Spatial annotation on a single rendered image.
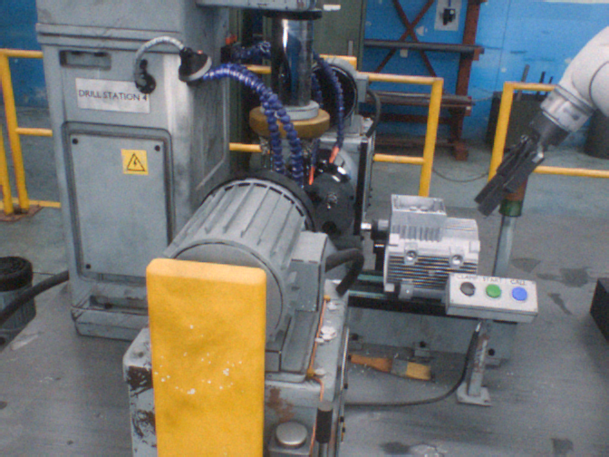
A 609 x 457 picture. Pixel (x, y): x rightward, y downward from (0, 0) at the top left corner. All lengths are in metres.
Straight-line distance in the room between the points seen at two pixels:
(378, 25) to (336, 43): 1.93
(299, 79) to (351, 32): 3.13
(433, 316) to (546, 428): 0.34
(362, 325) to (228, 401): 0.82
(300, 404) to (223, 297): 0.22
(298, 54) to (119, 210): 0.51
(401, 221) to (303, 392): 0.68
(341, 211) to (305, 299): 0.92
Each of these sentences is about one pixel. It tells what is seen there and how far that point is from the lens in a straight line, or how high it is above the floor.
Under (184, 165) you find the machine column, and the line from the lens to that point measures 1.32.
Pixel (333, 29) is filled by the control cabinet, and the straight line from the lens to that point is 4.49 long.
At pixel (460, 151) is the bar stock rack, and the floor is 0.08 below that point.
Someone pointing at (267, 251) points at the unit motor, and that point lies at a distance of 0.75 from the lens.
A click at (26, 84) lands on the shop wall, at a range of 7.46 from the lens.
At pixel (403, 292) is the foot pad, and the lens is 1.45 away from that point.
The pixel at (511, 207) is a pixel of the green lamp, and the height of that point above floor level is 1.06.
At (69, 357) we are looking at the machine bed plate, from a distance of 1.55.
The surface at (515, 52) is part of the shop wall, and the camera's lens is 6.55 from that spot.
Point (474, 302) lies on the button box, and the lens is 1.28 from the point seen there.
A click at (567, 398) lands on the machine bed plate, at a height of 0.80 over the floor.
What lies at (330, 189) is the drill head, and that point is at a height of 1.08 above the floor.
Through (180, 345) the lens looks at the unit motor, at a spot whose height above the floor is 1.25.
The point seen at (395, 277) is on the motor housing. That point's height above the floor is 1.00.
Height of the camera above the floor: 1.66
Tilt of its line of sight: 23 degrees down
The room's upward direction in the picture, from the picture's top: 3 degrees clockwise
